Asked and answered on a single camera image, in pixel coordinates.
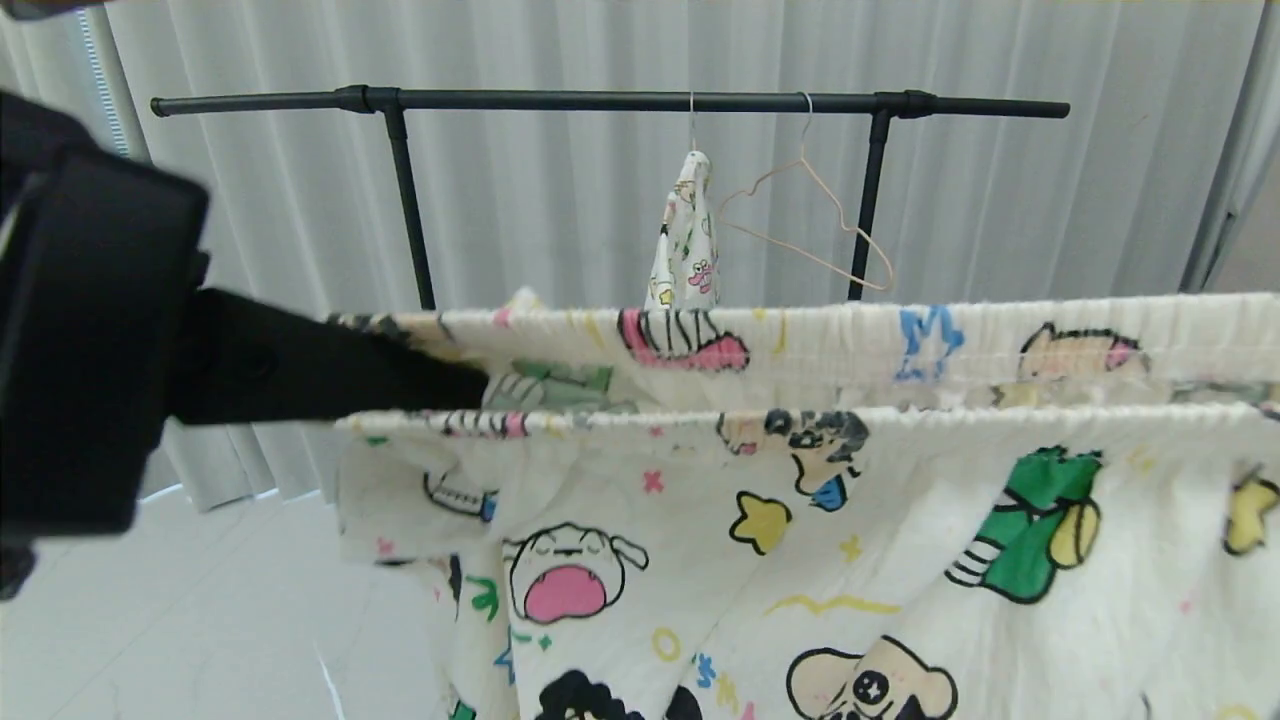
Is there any cream printed shirt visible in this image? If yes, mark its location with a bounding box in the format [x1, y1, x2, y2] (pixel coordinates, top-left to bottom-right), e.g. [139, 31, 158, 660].
[645, 150, 721, 311]

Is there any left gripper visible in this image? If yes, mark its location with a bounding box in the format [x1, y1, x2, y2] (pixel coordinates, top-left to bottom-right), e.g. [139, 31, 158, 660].
[0, 90, 211, 601]

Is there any cream printed garment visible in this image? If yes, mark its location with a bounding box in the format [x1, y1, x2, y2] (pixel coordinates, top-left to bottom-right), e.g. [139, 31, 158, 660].
[325, 290, 1280, 720]

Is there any black clothes rack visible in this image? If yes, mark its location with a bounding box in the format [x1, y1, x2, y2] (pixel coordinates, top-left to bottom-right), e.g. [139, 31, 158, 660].
[150, 85, 1071, 313]

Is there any white curtain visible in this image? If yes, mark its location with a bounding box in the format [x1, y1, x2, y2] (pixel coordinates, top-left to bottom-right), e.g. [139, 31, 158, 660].
[0, 0, 1280, 513]

